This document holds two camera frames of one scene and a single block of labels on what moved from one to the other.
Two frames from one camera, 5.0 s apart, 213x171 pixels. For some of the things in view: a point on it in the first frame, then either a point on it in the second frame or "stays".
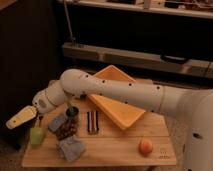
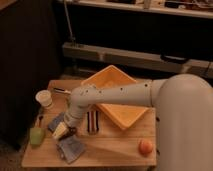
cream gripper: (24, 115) -> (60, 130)
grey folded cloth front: (71, 148) stays
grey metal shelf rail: (138, 59) stays
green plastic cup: (36, 135) stays
